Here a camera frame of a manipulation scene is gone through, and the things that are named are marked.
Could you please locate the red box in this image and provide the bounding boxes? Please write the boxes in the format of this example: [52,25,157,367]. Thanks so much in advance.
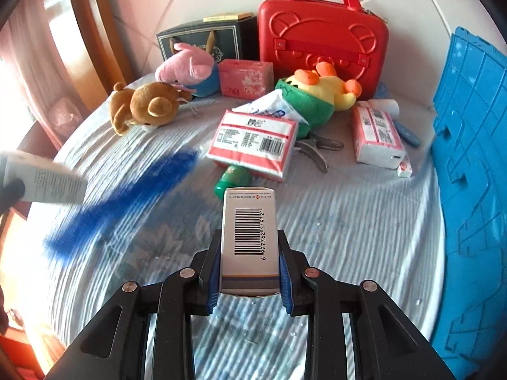
[218,59,275,99]

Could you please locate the red bear-embossed suitcase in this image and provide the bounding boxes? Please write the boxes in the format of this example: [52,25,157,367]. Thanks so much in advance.
[258,0,391,101]

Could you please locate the white barcode carton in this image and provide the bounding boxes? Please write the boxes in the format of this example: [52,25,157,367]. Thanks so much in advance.
[220,186,281,297]

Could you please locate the white printed carton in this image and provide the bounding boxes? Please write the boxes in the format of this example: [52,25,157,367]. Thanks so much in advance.
[0,151,88,205]

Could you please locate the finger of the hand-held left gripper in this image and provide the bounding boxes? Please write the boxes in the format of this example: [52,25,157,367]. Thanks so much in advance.
[0,178,27,211]

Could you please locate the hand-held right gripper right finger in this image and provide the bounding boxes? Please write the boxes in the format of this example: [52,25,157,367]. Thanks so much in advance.
[277,230,456,380]

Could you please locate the brown bear plush toy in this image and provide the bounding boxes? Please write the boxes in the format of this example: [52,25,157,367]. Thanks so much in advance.
[109,81,195,137]

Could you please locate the blue bristle brush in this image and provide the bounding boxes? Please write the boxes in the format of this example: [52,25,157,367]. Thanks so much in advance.
[45,148,201,260]

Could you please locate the pink pig plush toy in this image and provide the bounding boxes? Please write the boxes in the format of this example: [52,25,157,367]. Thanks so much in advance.
[154,42,220,98]

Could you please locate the flat gold box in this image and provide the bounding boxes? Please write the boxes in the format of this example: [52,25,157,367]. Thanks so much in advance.
[203,13,256,22]

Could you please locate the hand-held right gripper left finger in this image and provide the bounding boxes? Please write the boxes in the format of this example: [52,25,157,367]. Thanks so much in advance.
[43,230,222,380]

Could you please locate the dark patterned gift box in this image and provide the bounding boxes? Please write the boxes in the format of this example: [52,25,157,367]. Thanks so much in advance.
[156,16,260,72]

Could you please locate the small red white carton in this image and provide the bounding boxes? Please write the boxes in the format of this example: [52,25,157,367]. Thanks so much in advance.
[397,152,413,179]

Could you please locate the wooden window frame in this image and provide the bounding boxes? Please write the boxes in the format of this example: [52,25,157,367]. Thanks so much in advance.
[42,0,137,99]

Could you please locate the pink white tissue pack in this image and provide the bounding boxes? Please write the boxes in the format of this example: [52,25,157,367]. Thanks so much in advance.
[207,109,299,183]
[350,101,408,166]

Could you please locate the white blue plastic packet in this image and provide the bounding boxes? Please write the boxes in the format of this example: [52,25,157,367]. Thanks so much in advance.
[232,89,310,125]

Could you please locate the yellow green duck plush toy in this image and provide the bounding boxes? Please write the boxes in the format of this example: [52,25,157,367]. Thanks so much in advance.
[275,62,363,139]

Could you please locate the green plastic bottle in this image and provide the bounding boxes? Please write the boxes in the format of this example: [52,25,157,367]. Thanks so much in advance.
[213,163,252,200]

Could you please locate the blue plastic crate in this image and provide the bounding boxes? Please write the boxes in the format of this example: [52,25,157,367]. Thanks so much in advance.
[430,27,507,365]

